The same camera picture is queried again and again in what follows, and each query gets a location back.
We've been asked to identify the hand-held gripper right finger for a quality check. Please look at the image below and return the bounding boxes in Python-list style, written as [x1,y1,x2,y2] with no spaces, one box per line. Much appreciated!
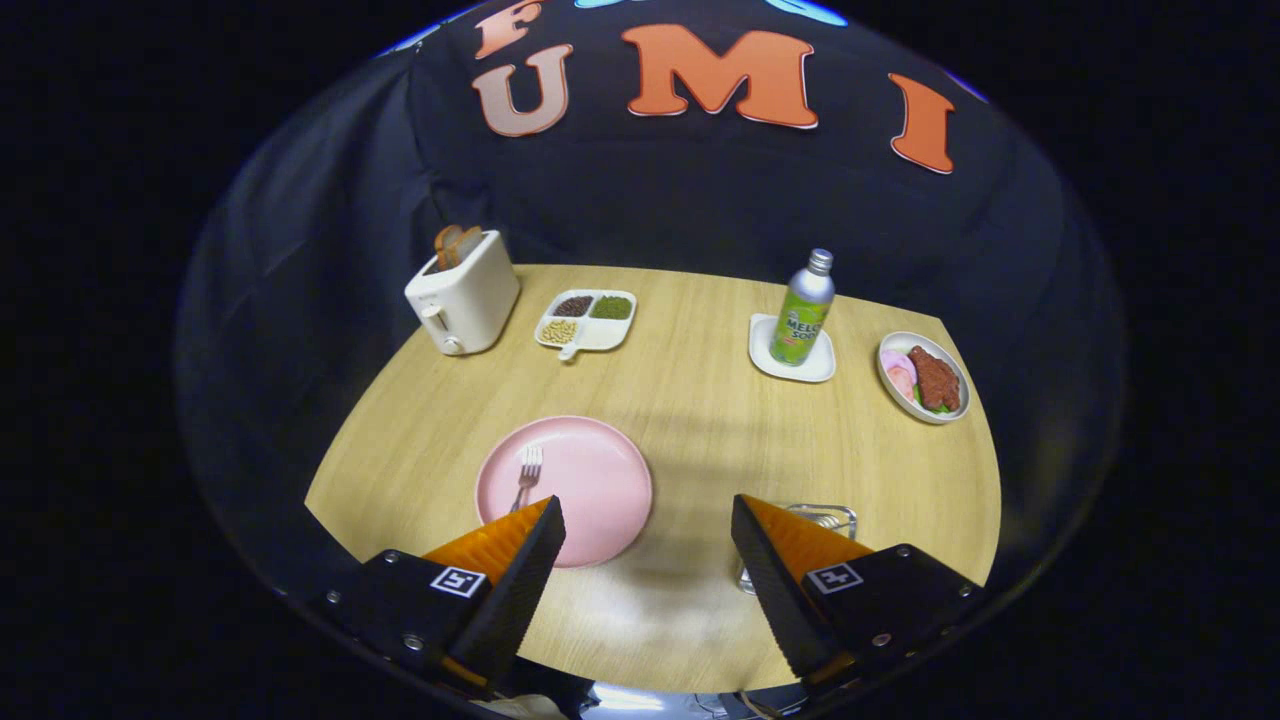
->
[731,493,986,696]

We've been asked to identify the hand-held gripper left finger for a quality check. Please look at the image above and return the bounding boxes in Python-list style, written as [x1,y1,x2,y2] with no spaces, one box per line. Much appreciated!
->
[322,494,567,701]

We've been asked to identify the fork with wooden handle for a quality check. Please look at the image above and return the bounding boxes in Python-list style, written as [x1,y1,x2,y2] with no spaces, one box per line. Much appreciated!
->
[510,445,544,513]

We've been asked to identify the cream cloth bag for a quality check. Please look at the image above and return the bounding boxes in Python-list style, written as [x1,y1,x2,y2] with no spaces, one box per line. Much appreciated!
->
[470,693,566,720]

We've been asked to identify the pink round plate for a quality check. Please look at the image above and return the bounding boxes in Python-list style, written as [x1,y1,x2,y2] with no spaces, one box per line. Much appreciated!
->
[474,415,654,570]

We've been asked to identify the white square coaster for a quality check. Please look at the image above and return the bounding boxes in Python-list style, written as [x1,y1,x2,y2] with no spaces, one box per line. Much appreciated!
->
[748,313,837,384]

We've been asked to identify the pink ham slices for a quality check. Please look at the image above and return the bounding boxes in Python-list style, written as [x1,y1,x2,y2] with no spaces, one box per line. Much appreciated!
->
[881,349,917,401]

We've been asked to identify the red-brown meat piece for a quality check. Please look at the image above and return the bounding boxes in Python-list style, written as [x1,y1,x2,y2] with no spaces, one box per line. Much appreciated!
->
[908,345,962,413]

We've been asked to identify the white divided tray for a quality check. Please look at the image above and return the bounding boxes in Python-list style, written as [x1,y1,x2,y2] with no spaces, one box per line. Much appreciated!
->
[533,288,638,362]

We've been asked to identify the green soda bottle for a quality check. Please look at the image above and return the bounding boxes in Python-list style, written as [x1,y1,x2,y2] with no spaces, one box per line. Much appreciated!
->
[768,248,836,367]

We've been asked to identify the white oval dish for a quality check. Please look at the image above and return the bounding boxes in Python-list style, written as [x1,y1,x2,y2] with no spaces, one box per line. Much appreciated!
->
[877,331,972,426]

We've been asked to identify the white toaster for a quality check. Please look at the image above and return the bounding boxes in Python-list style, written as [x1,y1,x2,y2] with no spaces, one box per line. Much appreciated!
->
[404,230,522,357]

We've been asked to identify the metal wire basket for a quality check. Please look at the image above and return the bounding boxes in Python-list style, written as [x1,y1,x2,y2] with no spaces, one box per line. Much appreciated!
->
[737,503,859,596]

